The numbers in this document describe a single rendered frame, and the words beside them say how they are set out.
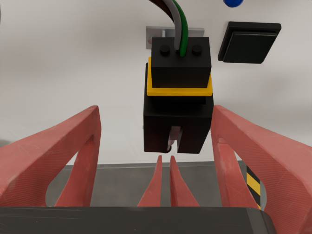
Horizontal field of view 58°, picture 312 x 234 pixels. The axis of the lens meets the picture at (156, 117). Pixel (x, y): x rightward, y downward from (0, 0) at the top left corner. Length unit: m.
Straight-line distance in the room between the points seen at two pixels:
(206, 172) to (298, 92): 1.11
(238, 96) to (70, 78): 0.18
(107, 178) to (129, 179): 0.12
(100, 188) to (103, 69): 1.27
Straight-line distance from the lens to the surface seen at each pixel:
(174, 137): 0.19
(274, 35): 0.24
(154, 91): 0.15
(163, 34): 0.23
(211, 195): 1.46
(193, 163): 0.49
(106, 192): 1.52
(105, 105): 0.33
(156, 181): 0.27
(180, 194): 0.26
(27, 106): 0.36
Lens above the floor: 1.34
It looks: 79 degrees down
